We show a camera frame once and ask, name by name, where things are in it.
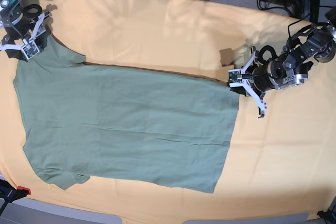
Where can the green T-shirt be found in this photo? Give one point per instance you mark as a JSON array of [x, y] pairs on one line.
[[123, 123]]

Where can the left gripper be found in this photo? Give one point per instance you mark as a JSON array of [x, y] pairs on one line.
[[265, 77]]

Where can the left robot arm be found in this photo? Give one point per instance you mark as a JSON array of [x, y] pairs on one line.
[[314, 43]]

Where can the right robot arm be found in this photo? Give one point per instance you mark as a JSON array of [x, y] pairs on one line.
[[12, 9]]

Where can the yellow tablecloth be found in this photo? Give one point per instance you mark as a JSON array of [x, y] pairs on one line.
[[280, 165]]

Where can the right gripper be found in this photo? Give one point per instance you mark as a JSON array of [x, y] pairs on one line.
[[24, 31]]

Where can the black corner clamp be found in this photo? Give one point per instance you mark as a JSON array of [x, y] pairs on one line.
[[328, 216]]

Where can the blue red clamp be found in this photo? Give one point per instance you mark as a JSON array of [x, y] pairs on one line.
[[10, 193]]

